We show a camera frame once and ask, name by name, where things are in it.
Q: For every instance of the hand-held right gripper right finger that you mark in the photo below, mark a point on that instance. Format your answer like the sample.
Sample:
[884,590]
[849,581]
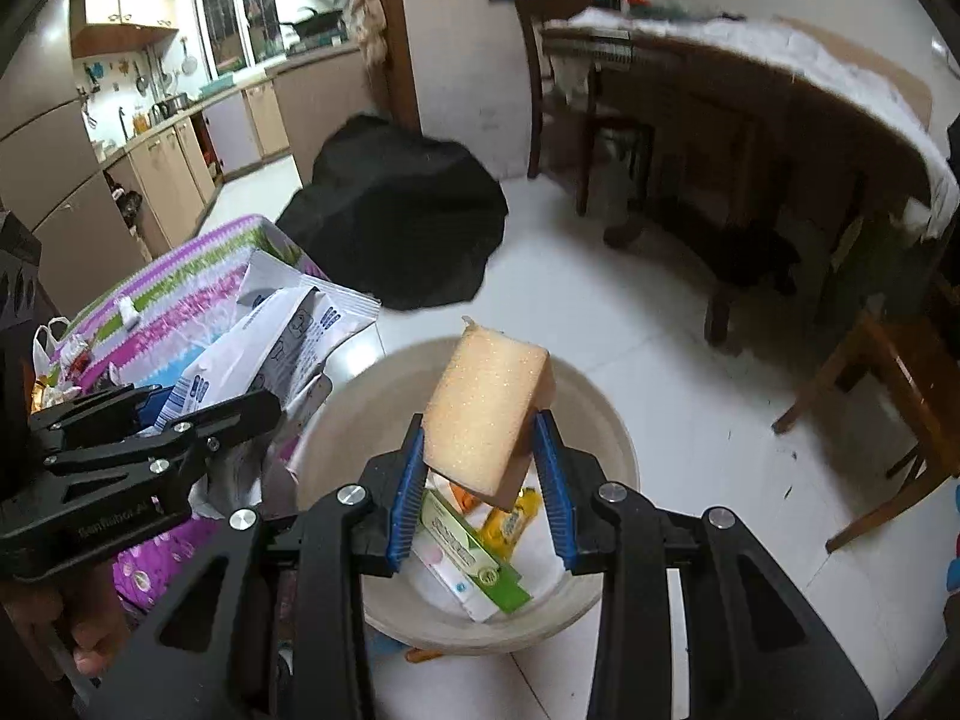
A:
[551,487]

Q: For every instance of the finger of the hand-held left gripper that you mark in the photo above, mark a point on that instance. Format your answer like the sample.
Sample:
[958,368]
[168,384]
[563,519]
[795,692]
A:
[225,427]
[112,409]

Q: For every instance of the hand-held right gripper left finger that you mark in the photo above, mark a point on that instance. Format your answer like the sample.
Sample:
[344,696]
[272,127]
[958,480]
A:
[405,495]

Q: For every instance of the yellow snack packet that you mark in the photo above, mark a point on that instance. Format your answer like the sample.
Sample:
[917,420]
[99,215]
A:
[510,521]

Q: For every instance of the orange snack packet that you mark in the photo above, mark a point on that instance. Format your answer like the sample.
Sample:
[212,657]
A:
[469,499]

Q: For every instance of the white round basin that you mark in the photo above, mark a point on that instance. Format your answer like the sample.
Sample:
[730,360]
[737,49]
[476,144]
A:
[592,420]

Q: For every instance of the long green box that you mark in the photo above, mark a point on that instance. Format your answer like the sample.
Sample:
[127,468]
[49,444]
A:
[469,547]

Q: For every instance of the yellow sponge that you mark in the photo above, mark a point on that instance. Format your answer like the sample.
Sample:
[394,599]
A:
[487,412]

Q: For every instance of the white tissue bundle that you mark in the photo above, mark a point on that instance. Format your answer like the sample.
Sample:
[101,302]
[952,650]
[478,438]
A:
[127,310]

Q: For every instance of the white wipes packet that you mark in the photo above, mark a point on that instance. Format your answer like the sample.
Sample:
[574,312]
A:
[285,345]

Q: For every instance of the person's left hand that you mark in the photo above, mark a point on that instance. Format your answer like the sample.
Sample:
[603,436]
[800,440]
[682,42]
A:
[90,615]

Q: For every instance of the white plastic bag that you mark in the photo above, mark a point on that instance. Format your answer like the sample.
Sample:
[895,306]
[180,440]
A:
[46,337]

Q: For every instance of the grey refrigerator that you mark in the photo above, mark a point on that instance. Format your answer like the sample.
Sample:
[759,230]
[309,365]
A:
[52,165]

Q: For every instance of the black bag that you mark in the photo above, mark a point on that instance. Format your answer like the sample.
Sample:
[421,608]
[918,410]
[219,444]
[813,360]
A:
[397,225]

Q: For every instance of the beige kitchen base cabinets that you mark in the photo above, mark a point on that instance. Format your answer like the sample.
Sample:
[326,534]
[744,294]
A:
[225,127]

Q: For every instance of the light wooden chair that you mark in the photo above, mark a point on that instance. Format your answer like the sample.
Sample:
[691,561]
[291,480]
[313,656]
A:
[885,390]

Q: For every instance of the dark wooden table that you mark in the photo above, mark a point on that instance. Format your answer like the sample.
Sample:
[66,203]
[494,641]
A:
[750,150]

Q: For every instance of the dark wooden chair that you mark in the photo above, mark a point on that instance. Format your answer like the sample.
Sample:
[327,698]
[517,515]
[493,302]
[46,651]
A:
[555,90]

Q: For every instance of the barred kitchen window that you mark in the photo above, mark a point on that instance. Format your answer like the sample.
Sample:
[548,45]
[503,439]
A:
[232,7]

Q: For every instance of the black wok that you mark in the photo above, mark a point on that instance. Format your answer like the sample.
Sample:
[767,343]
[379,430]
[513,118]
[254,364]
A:
[319,19]

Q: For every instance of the hanging cloth bags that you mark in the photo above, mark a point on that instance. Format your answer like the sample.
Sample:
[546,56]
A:
[367,7]

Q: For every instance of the white cloth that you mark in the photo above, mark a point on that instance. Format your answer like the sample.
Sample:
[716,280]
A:
[750,34]

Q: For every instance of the cardboard sheet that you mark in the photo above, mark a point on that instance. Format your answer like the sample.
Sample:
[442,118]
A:
[862,52]

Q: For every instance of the beige kitchen wall cabinet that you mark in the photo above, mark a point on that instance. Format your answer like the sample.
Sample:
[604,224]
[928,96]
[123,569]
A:
[120,0]

